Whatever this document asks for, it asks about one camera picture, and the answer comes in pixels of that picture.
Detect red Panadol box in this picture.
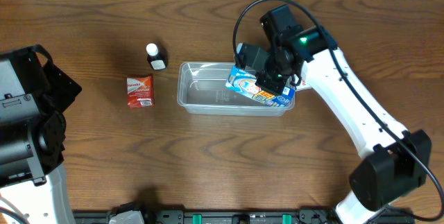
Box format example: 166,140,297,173
126,76,154,108

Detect clear plastic container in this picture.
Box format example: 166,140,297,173
177,62,295,117

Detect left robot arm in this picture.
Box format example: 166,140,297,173
1,44,82,223

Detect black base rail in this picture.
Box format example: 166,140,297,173
72,201,416,224

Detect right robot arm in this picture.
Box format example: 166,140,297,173
236,2,434,223

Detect dark medicine bottle white cap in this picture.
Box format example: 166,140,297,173
146,43,168,71

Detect white Panadol box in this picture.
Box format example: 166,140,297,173
296,79,311,92

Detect blue Cool Fever box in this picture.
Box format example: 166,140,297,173
225,65,296,107

